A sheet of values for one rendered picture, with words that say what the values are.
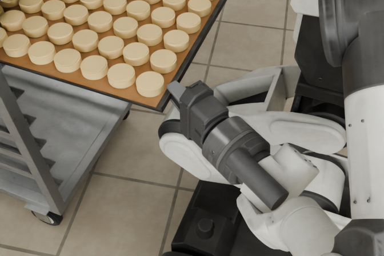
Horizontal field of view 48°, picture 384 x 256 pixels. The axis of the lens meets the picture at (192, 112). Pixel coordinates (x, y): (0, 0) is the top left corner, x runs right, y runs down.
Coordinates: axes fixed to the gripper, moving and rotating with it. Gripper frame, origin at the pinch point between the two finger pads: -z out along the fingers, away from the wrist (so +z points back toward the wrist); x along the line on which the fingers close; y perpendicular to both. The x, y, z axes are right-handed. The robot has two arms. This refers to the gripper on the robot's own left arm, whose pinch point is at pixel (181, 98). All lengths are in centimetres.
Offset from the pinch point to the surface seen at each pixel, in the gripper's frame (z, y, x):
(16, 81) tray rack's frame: -82, 13, -54
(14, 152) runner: -36, 27, -34
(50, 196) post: -26, 24, -46
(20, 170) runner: -37, 27, -43
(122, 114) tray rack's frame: -45, -9, -54
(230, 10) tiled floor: -80, -89, -69
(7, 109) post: -26.5, 24.2, -10.0
